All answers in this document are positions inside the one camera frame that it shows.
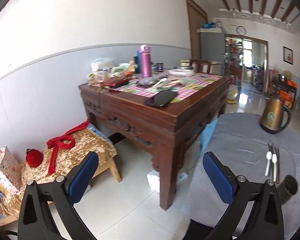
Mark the carved dark wooden table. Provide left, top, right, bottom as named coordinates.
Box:
left=78, top=74, right=230, bottom=210

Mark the white bowl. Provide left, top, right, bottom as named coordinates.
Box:
left=168, top=69, right=195, bottom=77

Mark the brown wooden door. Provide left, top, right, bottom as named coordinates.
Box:
left=185, top=0, right=208, bottom=60

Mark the gold electric kettle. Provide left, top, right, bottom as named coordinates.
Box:
left=259, top=95, right=292, bottom=134

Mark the pink checkered tablecloth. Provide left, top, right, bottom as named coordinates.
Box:
left=89, top=71, right=224, bottom=103

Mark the framed wall picture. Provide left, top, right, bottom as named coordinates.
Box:
left=283, top=46, right=294, bottom=65

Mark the gold-covered wooden bench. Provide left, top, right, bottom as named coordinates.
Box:
left=0, top=127, right=118, bottom=216

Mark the light blue tablecloth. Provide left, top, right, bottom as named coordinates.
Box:
left=199, top=119, right=219, bottom=153

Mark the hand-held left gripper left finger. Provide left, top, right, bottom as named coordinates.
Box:
left=17, top=151, right=100, bottom=240

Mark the red scarf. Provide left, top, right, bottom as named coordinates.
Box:
left=47, top=120, right=90, bottom=176

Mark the teal thermos bottle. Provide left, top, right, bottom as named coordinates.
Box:
left=136, top=50, right=142, bottom=74

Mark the dark wooden side table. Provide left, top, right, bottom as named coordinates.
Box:
left=272, top=80, right=298, bottom=105

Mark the clear plastic bag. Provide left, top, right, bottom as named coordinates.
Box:
left=91, top=57, right=115, bottom=72

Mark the patterned gift bag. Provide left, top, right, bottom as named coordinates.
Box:
left=0, top=138, right=22, bottom=195

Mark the white cardboard box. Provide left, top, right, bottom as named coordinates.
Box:
left=209, top=61, right=223, bottom=75

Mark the dark wooden chopstick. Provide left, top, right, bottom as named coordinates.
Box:
left=276, top=147, right=280, bottom=183

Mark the dark red case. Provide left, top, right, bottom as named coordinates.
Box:
left=107, top=78, right=130, bottom=89

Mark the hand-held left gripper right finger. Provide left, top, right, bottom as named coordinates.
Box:
left=202, top=151, right=285, bottom=240

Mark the black utensil holder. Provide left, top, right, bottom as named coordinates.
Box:
left=279, top=175, right=299, bottom=204

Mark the wooden chair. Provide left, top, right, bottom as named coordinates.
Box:
left=189, top=59, right=210, bottom=74

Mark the grey refrigerator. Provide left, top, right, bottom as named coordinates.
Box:
left=197, top=29, right=227, bottom=65

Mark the white plastic spoon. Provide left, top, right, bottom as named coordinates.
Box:
left=264, top=151, right=272, bottom=177
left=271, top=153, right=278, bottom=182

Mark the round grey-clothed table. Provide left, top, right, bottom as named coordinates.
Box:
left=181, top=112, right=300, bottom=230

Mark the black smartphone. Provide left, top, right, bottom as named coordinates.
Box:
left=144, top=90, right=178, bottom=108

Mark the purple thermos bottle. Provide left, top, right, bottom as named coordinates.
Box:
left=139, top=44, right=152, bottom=78

